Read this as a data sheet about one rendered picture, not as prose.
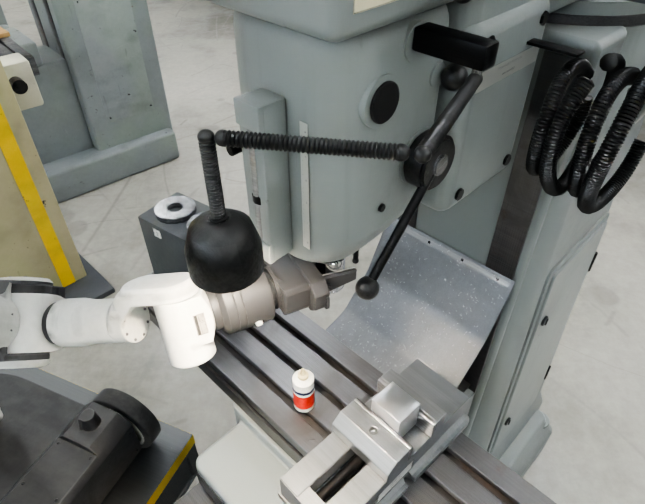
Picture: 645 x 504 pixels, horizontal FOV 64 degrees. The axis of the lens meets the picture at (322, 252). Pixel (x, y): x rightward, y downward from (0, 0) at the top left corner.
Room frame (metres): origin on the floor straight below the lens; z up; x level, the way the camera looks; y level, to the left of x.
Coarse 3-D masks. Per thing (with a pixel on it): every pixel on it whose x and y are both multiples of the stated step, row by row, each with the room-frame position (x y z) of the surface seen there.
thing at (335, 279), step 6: (342, 270) 0.57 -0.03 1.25; (348, 270) 0.58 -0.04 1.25; (354, 270) 0.58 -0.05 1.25; (324, 276) 0.56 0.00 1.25; (330, 276) 0.56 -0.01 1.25; (336, 276) 0.56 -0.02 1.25; (342, 276) 0.57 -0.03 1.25; (348, 276) 0.57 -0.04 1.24; (354, 276) 0.58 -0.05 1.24; (330, 282) 0.56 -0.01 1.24; (336, 282) 0.56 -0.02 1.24; (342, 282) 0.57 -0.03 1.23; (348, 282) 0.57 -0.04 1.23; (330, 288) 0.56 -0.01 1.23
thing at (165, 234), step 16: (176, 192) 1.02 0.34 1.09; (160, 208) 0.94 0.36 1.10; (176, 208) 0.95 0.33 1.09; (192, 208) 0.94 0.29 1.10; (208, 208) 0.95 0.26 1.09; (144, 224) 0.91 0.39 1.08; (160, 224) 0.89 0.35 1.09; (176, 224) 0.89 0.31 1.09; (160, 240) 0.89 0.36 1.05; (176, 240) 0.86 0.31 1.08; (160, 256) 0.90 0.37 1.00; (176, 256) 0.86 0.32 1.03; (160, 272) 0.91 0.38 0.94; (176, 272) 0.87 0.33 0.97
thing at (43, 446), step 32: (0, 384) 0.85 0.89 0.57; (32, 384) 0.85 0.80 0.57; (32, 416) 0.75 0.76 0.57; (64, 416) 0.75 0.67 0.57; (96, 416) 0.71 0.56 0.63; (0, 448) 0.66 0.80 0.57; (32, 448) 0.66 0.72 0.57; (64, 448) 0.65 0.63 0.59; (96, 448) 0.65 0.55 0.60; (128, 448) 0.69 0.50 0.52; (0, 480) 0.58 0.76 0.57; (32, 480) 0.57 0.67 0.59; (64, 480) 0.57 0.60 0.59; (96, 480) 0.59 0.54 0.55
